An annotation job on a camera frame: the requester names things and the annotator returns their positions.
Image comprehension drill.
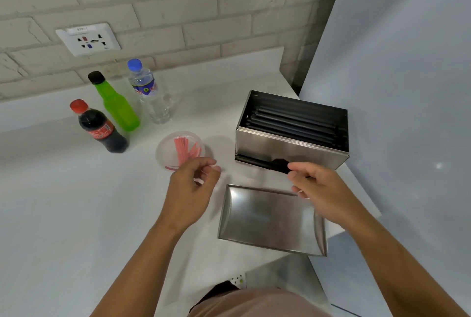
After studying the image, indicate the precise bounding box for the person's right hand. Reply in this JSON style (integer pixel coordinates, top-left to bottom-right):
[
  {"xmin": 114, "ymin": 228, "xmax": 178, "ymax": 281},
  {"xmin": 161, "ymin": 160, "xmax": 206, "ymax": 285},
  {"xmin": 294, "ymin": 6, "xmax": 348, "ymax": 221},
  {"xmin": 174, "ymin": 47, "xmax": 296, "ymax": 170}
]
[{"xmin": 287, "ymin": 161, "xmax": 356, "ymax": 226}]

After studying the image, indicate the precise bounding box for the clear plastic bowl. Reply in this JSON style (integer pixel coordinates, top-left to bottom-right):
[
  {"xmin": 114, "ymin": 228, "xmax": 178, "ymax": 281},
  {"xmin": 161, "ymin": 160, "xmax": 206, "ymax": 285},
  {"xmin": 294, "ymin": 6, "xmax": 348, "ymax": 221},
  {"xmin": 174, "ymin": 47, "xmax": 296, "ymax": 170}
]
[{"xmin": 155, "ymin": 131, "xmax": 215, "ymax": 175}]

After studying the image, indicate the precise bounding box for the black cloth strap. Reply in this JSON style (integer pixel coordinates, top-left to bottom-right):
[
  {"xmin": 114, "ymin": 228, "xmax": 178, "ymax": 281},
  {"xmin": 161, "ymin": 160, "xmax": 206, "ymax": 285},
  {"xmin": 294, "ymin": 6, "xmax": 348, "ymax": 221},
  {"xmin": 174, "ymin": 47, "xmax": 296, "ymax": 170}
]
[{"xmin": 188, "ymin": 279, "xmax": 240, "ymax": 314}]

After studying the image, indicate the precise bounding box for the person's right forearm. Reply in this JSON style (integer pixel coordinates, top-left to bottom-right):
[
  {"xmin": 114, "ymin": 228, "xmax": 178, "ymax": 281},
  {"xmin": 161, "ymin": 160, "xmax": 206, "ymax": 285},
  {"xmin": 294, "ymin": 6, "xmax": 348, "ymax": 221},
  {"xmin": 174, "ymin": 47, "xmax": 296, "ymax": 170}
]
[{"xmin": 327, "ymin": 209, "xmax": 470, "ymax": 317}]

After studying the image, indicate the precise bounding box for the person's left forearm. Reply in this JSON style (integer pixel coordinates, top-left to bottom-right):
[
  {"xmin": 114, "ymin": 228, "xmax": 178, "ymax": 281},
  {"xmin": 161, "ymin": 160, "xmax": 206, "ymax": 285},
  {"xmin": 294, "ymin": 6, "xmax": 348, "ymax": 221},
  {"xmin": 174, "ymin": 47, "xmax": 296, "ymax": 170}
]
[{"xmin": 89, "ymin": 215, "xmax": 193, "ymax": 317}]

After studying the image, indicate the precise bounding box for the green bottle with black cap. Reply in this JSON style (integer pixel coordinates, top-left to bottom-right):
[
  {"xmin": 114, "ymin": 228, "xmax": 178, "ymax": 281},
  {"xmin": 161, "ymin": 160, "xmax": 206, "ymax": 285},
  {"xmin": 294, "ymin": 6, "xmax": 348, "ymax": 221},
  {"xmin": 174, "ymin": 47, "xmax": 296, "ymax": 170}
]
[{"xmin": 87, "ymin": 70, "xmax": 142, "ymax": 133}]

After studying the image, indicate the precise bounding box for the cola bottle with red cap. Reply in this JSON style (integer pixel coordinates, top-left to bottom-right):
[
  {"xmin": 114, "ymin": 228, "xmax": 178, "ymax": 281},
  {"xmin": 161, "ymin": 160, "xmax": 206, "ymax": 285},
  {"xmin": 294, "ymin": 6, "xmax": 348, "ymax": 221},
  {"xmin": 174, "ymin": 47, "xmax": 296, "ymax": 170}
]
[{"xmin": 69, "ymin": 99, "xmax": 130, "ymax": 155}]

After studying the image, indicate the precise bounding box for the bunch of pink straw pieces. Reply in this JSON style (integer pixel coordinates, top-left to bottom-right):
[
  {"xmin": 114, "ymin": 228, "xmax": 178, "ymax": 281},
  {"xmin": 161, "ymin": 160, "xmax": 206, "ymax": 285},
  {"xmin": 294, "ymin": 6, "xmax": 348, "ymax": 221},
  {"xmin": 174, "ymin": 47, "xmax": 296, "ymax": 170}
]
[{"xmin": 164, "ymin": 136, "xmax": 203, "ymax": 172}]

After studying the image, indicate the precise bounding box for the person's left hand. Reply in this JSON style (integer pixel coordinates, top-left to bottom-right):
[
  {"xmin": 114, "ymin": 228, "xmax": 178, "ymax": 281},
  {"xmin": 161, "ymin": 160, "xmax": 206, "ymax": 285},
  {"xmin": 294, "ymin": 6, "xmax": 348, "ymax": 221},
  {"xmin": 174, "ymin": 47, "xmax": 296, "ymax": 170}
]
[{"xmin": 157, "ymin": 157, "xmax": 222, "ymax": 235}]

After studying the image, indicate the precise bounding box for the stainless steel dispenser lid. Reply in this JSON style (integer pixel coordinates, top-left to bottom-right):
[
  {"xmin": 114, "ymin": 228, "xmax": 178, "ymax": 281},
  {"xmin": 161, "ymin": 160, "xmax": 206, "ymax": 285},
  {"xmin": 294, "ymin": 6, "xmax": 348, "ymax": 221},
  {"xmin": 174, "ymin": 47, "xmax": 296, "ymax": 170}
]
[{"xmin": 217, "ymin": 183, "xmax": 329, "ymax": 258}]

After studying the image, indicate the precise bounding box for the black drinking straw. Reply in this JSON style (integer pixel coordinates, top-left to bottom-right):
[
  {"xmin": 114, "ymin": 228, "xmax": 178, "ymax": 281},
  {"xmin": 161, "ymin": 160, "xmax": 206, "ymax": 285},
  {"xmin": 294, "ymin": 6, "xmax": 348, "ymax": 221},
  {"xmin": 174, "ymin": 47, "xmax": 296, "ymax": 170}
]
[{"xmin": 272, "ymin": 158, "xmax": 312, "ymax": 182}]

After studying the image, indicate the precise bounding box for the pink shirt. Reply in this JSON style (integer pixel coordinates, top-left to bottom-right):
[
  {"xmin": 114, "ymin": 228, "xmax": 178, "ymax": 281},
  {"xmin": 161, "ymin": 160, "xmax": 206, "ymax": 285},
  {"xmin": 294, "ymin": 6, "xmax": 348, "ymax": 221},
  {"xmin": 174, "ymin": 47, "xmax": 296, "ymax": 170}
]
[{"xmin": 191, "ymin": 287, "xmax": 332, "ymax": 317}]

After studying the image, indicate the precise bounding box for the stainless steel straw dispenser box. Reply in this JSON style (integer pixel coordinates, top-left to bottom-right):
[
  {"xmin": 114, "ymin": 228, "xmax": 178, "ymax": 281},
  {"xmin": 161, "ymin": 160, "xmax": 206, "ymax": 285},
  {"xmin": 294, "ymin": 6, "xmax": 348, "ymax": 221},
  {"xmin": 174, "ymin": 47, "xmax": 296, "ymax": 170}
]
[{"xmin": 234, "ymin": 89, "xmax": 350, "ymax": 173}]

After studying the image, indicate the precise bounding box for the clear water bottle blue cap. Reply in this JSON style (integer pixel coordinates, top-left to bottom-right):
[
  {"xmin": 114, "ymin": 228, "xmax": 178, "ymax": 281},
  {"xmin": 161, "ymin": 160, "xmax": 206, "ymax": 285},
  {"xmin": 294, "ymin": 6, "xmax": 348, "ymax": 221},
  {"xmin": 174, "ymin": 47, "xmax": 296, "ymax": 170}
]
[{"xmin": 127, "ymin": 58, "xmax": 173, "ymax": 125}]

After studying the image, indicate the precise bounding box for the stack of black straws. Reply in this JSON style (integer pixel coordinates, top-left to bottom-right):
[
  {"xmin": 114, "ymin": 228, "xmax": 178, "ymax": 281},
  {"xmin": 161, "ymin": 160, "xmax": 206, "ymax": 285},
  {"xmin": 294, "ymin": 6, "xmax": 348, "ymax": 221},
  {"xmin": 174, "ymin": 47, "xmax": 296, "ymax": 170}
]
[{"xmin": 245, "ymin": 101, "xmax": 341, "ymax": 148}]

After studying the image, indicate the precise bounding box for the white wall socket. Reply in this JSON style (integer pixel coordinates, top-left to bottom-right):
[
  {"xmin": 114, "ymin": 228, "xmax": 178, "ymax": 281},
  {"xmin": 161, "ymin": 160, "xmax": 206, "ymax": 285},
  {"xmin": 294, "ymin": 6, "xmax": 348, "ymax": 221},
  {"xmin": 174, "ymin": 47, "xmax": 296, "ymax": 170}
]
[{"xmin": 55, "ymin": 23, "xmax": 122, "ymax": 58}]

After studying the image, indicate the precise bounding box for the white power strip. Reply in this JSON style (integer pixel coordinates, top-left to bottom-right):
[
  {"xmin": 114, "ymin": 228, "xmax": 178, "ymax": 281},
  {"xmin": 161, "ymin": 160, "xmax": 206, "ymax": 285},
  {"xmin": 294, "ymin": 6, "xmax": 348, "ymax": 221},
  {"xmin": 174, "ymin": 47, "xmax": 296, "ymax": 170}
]
[{"xmin": 228, "ymin": 271, "xmax": 247, "ymax": 290}]

